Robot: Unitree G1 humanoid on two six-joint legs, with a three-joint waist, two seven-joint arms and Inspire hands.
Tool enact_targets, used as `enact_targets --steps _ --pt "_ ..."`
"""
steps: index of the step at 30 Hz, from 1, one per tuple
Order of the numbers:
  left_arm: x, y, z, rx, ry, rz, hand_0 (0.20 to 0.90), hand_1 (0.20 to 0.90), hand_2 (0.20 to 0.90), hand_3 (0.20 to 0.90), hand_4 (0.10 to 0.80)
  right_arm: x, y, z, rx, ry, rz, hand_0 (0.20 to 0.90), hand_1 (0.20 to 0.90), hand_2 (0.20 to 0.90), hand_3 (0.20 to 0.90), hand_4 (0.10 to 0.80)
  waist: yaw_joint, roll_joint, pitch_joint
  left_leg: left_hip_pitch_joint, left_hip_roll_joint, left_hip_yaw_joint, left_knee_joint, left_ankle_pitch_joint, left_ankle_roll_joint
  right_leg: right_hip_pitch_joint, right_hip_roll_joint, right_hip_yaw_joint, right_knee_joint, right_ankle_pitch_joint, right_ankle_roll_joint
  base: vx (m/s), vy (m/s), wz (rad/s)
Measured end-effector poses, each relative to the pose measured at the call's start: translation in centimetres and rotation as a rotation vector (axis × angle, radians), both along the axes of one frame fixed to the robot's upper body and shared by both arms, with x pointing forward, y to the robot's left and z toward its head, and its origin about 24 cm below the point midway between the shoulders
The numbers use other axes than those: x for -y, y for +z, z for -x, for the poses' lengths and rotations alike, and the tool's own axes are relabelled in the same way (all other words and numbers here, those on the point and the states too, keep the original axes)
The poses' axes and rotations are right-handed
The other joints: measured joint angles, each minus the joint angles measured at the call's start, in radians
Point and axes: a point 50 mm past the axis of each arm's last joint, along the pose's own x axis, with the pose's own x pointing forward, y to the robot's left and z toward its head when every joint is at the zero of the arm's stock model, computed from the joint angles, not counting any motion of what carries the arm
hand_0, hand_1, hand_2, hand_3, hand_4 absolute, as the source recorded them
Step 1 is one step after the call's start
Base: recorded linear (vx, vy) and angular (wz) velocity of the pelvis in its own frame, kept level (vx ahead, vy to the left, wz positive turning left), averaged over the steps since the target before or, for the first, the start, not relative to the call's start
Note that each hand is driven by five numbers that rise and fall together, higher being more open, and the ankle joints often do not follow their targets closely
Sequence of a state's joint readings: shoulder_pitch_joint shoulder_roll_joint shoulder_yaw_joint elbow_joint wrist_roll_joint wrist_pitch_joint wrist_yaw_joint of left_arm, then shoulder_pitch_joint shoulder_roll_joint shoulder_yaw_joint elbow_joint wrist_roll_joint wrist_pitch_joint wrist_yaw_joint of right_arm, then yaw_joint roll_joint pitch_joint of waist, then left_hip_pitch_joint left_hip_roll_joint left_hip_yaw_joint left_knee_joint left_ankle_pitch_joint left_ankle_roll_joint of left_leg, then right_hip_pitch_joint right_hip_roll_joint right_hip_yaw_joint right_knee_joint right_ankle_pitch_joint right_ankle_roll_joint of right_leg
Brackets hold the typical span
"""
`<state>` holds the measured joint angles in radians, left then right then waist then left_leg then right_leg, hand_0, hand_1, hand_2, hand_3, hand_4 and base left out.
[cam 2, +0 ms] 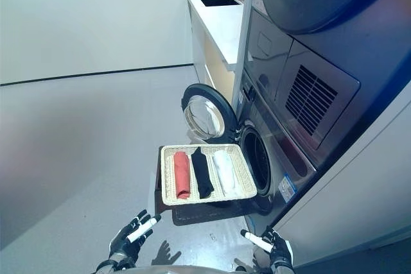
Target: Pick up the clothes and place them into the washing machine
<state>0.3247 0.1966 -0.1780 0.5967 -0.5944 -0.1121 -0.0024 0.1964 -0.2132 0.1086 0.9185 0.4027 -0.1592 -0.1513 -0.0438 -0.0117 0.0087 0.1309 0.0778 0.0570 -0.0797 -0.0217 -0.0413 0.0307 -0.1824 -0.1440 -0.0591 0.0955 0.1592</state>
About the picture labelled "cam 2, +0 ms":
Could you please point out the red cloth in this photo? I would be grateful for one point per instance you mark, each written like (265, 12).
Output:
(182, 174)

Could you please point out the white cloth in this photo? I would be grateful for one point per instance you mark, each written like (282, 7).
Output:
(226, 174)

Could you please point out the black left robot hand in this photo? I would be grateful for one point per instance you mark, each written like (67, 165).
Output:
(128, 242)

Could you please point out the black cloth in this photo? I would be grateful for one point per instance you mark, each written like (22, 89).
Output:
(201, 174)

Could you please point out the dark grey stacked dryer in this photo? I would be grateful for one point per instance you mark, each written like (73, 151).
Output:
(305, 46)

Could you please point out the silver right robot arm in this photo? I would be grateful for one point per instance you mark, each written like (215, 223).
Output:
(282, 270)

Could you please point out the dark grey washing machine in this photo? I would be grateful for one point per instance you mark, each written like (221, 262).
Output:
(282, 158)

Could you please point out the white wicker basket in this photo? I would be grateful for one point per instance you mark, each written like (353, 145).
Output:
(167, 190)

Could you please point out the white counter cabinet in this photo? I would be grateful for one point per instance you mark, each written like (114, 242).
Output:
(218, 30)

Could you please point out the round glass washer door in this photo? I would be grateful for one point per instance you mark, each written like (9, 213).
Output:
(205, 113)

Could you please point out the blue energy label sticker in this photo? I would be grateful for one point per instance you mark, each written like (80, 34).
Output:
(285, 185)

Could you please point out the black counter sink opening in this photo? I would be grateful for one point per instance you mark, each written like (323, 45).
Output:
(221, 2)

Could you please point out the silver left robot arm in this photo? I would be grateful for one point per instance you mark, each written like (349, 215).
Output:
(110, 267)

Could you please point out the white cabinet side panel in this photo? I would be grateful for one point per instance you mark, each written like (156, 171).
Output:
(353, 190)

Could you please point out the silver robot torso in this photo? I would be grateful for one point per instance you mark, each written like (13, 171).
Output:
(192, 270)

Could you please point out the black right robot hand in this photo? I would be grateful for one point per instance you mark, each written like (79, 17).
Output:
(281, 251)

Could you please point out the brown wooden stool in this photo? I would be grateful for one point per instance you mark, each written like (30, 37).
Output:
(205, 214)

